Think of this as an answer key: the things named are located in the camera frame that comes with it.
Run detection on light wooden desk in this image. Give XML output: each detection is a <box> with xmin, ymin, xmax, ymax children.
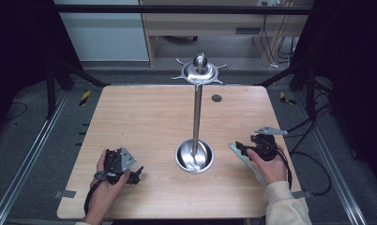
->
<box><xmin>139</xmin><ymin>0</ymin><xmax>314</xmax><ymax>68</ymax></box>

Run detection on person's right hand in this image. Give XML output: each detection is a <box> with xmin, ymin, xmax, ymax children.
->
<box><xmin>246</xmin><ymin>143</ymin><xmax>288</xmax><ymax>186</ymax></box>

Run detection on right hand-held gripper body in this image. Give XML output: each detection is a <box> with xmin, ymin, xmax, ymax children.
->
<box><xmin>249</xmin><ymin>126</ymin><xmax>289</xmax><ymax>162</ymax></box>

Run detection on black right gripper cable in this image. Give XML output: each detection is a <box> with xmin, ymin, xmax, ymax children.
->
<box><xmin>275</xmin><ymin>146</ymin><xmax>332</xmax><ymax>197</ymax></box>

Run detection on hanging black desk cables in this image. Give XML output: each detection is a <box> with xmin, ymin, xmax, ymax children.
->
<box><xmin>259</xmin><ymin>13</ymin><xmax>299</xmax><ymax>68</ymax></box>

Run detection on thin black floor cable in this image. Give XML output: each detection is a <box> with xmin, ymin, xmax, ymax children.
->
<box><xmin>4</xmin><ymin>100</ymin><xmax>28</xmax><ymax>122</ymax></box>

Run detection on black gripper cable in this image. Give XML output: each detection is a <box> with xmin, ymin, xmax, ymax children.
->
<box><xmin>275</xmin><ymin>146</ymin><xmax>332</xmax><ymax>197</ymax></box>
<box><xmin>83</xmin><ymin>170</ymin><xmax>113</xmax><ymax>216</ymax></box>

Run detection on white cabinet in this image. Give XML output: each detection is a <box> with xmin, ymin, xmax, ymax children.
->
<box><xmin>53</xmin><ymin>0</ymin><xmax>150</xmax><ymax>62</ymax></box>

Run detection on steel utensil stand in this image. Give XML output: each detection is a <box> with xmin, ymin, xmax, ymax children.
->
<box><xmin>171</xmin><ymin>52</ymin><xmax>228</xmax><ymax>174</ymax></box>

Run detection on yellow-handled tool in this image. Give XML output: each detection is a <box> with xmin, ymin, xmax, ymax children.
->
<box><xmin>79</xmin><ymin>90</ymin><xmax>93</xmax><ymax>107</ymax></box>

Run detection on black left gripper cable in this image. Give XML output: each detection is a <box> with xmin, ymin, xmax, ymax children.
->
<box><xmin>83</xmin><ymin>170</ymin><xmax>113</xmax><ymax>216</ymax></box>

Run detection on person's left hand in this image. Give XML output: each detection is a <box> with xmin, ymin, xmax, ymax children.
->
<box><xmin>83</xmin><ymin>149</ymin><xmax>131</xmax><ymax>225</ymax></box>

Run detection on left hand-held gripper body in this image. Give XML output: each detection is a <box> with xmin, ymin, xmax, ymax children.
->
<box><xmin>103</xmin><ymin>146</ymin><xmax>138</xmax><ymax>186</ymax></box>

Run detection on aluminium floor rail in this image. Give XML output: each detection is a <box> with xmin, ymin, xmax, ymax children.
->
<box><xmin>293</xmin><ymin>90</ymin><xmax>369</xmax><ymax>225</ymax></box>
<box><xmin>0</xmin><ymin>89</ymin><xmax>69</xmax><ymax>225</ymax></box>

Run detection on black frame strut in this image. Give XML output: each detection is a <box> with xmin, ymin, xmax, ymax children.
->
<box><xmin>45</xmin><ymin>59</ymin><xmax>112</xmax><ymax>120</ymax></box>
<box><xmin>257</xmin><ymin>60</ymin><xmax>320</xmax><ymax>120</ymax></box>

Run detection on yellow black hazard tape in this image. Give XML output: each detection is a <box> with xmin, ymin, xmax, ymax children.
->
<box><xmin>279</xmin><ymin>91</ymin><xmax>297</xmax><ymax>106</ymax></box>

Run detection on grey metal table bracket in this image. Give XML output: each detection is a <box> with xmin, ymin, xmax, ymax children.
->
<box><xmin>291</xmin><ymin>189</ymin><xmax>313</xmax><ymax>200</ymax></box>
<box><xmin>53</xmin><ymin>189</ymin><xmax>78</xmax><ymax>200</ymax></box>

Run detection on black horizontal frame bar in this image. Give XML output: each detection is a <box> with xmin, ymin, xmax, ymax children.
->
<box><xmin>52</xmin><ymin>4</ymin><xmax>314</xmax><ymax>15</ymax></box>

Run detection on pale green strip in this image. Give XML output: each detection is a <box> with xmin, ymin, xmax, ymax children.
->
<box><xmin>228</xmin><ymin>142</ymin><xmax>268</xmax><ymax>188</ymax></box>

